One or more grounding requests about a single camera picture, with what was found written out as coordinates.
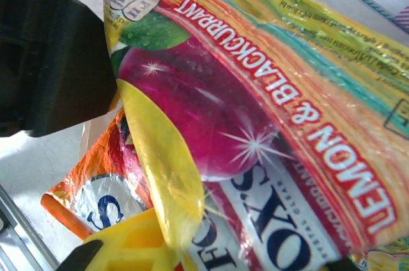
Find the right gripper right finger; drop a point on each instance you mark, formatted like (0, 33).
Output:
(134, 245)

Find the yellow green snack packet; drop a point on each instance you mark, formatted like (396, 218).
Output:
(383, 256)

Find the aluminium side rail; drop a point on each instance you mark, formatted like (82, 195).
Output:
(16, 239)

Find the orange snack packet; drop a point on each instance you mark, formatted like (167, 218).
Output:
(223, 108)

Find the orange Fox's candy bag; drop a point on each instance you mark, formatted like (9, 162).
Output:
(105, 194)

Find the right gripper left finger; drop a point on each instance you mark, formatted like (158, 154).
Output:
(48, 60)

